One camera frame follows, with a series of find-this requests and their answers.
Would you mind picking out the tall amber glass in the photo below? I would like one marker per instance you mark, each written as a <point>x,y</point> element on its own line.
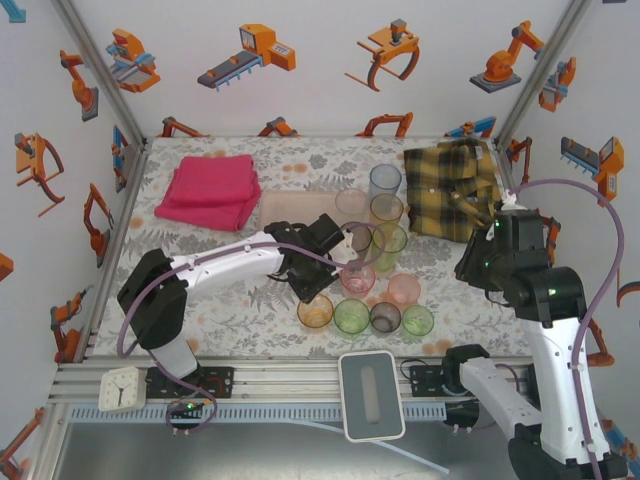
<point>386,207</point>

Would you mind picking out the folded pink towel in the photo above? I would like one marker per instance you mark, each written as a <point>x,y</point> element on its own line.
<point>215,185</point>

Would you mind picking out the clear faceted glass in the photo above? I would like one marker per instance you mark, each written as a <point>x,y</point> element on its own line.
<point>351,205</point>

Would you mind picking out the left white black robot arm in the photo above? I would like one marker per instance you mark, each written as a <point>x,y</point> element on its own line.
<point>225,272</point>

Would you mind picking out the small green glass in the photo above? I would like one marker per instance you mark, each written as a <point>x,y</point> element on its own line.
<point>417,320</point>

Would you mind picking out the short grey glass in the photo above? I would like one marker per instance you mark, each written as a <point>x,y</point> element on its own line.
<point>385,317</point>

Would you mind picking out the floral patterned tablecloth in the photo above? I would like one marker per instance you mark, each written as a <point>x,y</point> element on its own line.
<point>225,320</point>

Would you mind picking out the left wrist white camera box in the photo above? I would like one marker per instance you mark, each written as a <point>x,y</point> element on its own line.
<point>345,251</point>

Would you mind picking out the aluminium frame post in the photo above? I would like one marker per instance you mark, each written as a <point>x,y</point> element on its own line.
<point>539,75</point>
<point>104,75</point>

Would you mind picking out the wide short green glass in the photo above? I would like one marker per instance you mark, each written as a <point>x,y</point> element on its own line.
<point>351,316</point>

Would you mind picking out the short pink-red glass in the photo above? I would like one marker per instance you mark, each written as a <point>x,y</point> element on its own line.
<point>358,281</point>

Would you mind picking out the yellow black plaid shirt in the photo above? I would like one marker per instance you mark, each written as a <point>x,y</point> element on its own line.
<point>435,175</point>

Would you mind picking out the white square clock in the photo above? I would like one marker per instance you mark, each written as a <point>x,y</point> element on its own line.
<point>120,390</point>

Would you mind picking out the small black controller board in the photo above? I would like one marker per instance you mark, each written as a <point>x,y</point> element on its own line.
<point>189,406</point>
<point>462,415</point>

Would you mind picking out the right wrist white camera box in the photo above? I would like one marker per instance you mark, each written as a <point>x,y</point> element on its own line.
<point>511,204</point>

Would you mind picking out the black computer mouse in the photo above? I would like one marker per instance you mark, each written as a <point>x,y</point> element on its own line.
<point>534,382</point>

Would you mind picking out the short orange glass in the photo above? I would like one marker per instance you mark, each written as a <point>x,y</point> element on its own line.
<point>315,311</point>

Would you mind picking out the tall green glass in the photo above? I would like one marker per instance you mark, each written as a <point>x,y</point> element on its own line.
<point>390,247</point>

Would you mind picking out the tall blue glass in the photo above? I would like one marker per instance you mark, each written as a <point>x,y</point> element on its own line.
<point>385,182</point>

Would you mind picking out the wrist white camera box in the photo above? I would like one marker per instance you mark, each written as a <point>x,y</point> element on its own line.
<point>345,251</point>
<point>511,204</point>

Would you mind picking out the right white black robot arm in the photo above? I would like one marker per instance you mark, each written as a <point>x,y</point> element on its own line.
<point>550,360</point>

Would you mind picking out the aluminium front frame rail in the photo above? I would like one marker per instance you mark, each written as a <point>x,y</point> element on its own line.
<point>300,385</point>

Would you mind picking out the tall grey glass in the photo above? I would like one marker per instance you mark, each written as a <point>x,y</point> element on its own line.
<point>361,239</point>

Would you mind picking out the salmon dotted glass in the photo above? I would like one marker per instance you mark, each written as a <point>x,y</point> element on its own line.
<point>404,289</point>

